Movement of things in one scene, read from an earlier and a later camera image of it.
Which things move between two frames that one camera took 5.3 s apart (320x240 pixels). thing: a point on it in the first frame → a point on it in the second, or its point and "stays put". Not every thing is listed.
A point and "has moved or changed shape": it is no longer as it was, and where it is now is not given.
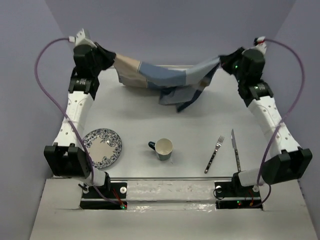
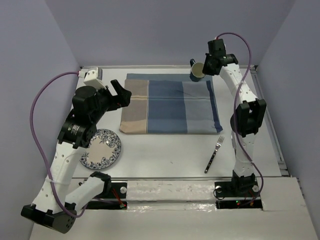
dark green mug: x=163 y=147 → x=196 y=73
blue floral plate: x=104 y=146 stays put
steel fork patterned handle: x=219 y=144 stays put
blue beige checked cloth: x=177 y=88 has moved or changed shape
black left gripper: x=108 y=57 → x=122 y=99
